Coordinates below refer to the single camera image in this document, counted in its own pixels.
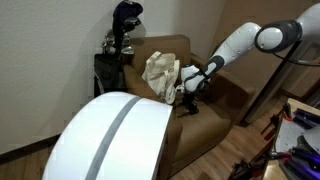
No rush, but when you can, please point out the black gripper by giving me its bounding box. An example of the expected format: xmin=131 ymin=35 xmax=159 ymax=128
xmin=181 ymin=90 xmax=203 ymax=116

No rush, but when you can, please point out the white cloth tote bag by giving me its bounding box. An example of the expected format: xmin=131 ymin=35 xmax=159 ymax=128
xmin=141 ymin=50 xmax=181 ymax=105

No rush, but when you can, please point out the black golf bag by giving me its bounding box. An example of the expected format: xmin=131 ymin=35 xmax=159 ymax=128
xmin=93 ymin=52 xmax=135 ymax=99

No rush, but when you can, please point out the brown armchair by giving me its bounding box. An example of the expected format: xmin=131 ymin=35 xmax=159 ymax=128
xmin=123 ymin=34 xmax=257 ymax=180

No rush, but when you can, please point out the white cylinder with grey stripe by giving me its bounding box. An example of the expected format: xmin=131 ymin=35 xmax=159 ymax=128
xmin=41 ymin=91 xmax=174 ymax=180

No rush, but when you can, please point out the red and black bar clamp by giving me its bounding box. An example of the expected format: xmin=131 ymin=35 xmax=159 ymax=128
xmin=260 ymin=102 xmax=296 ymax=142

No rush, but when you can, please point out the silver iron club head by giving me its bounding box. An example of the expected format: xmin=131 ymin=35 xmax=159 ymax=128
xmin=120 ymin=45 xmax=136 ymax=56

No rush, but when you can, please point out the black driver club head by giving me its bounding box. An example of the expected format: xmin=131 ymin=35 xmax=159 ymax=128
xmin=123 ymin=17 xmax=142 ymax=33

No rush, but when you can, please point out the silver golf iron cluster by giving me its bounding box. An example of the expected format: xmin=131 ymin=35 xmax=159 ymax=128
xmin=100 ymin=28 xmax=117 ymax=55

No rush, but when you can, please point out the dark blue club headcover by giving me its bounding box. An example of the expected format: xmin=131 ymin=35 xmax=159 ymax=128
xmin=111 ymin=0 xmax=144 ymax=54

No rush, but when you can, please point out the dark wooden baseboard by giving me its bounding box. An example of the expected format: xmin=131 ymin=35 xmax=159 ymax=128
xmin=0 ymin=133 xmax=63 ymax=166

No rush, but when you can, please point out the dark sliding door frame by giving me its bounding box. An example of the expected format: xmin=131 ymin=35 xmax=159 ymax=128
xmin=241 ymin=39 xmax=320 ymax=125

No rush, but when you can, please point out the black clamp with red handle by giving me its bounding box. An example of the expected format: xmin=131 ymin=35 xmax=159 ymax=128
xmin=229 ymin=150 xmax=292 ymax=180

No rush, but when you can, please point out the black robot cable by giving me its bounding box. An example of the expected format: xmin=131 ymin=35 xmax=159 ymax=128
xmin=272 ymin=51 xmax=320 ymax=68

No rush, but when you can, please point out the grey robot base mount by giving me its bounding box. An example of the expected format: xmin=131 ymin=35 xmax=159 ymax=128
xmin=275 ymin=109 xmax=320 ymax=180

